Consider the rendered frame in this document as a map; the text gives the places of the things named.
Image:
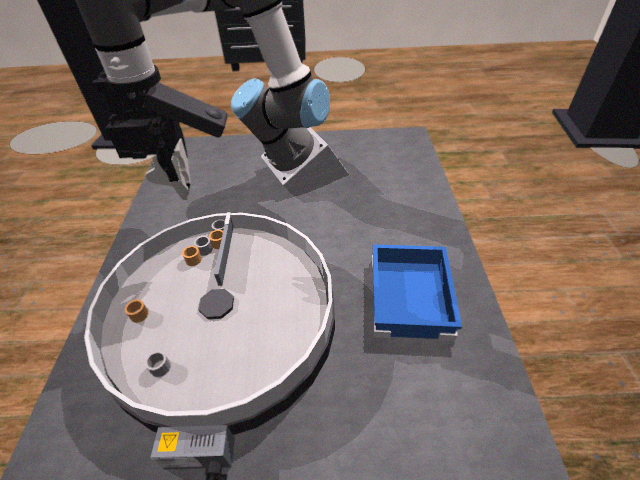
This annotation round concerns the blue open-top crate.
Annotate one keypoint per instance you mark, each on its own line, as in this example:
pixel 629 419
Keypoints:
pixel 415 293

